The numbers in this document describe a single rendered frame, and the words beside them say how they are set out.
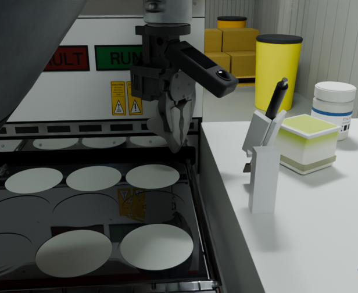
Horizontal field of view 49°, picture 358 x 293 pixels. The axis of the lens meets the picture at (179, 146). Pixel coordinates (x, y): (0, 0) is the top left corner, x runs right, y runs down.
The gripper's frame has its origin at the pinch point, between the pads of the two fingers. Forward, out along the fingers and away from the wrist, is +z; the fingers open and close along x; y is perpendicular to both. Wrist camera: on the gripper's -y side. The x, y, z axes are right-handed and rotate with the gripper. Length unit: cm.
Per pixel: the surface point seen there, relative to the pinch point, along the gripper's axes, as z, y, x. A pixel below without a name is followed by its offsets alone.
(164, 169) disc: 7.3, 5.5, -3.4
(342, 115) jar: -4.2, -22.0, -19.2
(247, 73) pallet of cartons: 82, 164, -405
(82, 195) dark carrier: 7.4, 11.4, 12.3
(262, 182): -3.7, -19.5, 11.1
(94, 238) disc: 7.3, 1.2, 20.0
